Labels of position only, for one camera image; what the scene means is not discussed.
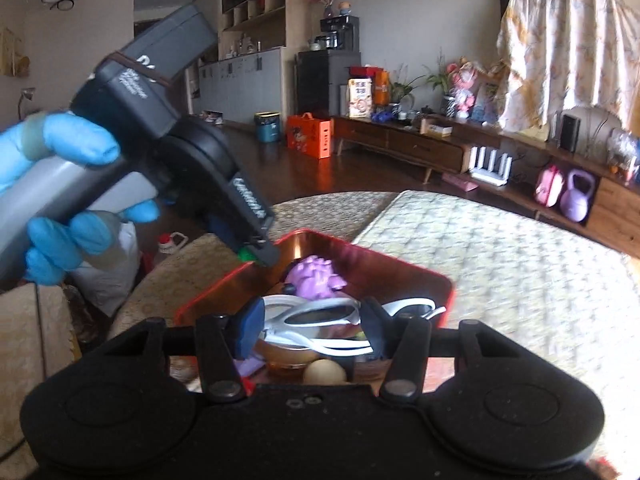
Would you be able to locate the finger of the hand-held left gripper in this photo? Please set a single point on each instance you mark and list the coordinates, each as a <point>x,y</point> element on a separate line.
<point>262,254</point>

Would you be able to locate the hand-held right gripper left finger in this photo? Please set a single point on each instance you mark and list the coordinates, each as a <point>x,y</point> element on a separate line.
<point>247,332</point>

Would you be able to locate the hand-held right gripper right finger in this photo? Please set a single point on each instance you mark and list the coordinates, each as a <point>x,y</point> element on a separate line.
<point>372,327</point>

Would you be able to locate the small green plastic piece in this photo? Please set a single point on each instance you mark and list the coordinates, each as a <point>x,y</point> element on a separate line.
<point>245,255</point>

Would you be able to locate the purple toy figure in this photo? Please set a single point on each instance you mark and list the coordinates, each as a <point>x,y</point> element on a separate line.
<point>315,277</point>

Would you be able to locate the red storage box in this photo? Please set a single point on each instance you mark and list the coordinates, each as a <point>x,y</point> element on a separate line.
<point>400,275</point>

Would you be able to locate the beige egg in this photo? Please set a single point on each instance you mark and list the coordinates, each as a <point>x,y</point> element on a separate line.
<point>325,372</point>

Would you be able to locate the person's left hand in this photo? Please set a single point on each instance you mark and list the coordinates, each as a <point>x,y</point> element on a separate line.
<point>75,142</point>

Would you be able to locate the clear oil bottle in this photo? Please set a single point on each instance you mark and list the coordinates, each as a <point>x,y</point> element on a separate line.
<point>172,242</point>

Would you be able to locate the grey sideboard cabinets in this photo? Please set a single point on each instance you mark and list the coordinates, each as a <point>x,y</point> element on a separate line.
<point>240,87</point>

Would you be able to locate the teal bin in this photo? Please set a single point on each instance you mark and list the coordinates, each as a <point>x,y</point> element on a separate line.
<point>267,127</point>

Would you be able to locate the floor lamp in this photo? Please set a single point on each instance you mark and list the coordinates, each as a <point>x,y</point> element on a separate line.
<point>26,97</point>

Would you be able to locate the orange gift box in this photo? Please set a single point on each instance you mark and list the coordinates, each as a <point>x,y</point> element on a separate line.
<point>309,136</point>

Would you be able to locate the grey houndstooth quilted blanket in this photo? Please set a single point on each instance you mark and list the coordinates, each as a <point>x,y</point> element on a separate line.
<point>500,270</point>

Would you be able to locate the white plastic bag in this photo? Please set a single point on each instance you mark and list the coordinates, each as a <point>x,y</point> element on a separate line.
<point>107,280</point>

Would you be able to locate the pink flat box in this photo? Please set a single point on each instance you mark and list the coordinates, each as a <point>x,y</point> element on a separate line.
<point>460,182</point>

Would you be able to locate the black fridge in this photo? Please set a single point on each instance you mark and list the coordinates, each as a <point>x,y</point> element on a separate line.
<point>320,82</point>

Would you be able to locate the blue toy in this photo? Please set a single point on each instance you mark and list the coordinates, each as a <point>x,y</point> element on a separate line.
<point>382,116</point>

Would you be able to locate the snack box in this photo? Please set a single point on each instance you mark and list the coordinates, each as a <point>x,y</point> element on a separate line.
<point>361,99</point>

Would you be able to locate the wooden TV cabinet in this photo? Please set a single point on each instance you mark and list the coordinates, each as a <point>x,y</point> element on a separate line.
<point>415,147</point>

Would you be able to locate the white router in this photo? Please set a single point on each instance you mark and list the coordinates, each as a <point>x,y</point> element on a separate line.
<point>492,167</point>

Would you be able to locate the orange carton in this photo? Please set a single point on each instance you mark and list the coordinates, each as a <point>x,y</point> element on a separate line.
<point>382,87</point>

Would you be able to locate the yellow flat box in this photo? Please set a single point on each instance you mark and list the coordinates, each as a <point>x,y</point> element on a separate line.
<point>436,129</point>

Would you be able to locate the red flat box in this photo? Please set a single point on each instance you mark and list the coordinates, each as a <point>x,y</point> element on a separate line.
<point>365,72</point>

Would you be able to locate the black coffee machine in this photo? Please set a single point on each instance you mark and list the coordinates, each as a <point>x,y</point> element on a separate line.
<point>342,34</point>

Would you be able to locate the thin-leaf potted plant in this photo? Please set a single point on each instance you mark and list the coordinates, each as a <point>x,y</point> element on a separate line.
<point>404,89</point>

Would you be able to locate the pink toy bag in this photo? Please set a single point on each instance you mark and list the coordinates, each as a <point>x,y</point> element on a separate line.
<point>549,187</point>

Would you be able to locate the purple kettlebell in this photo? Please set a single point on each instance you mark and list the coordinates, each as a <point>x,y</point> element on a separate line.
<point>576,202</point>

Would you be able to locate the green potted plant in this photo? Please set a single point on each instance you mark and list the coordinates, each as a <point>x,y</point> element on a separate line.
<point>442,82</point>

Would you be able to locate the black speaker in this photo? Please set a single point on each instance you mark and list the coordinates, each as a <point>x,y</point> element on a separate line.
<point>570,132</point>

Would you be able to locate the floral cloth cover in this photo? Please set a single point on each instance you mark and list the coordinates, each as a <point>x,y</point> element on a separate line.
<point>565,45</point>

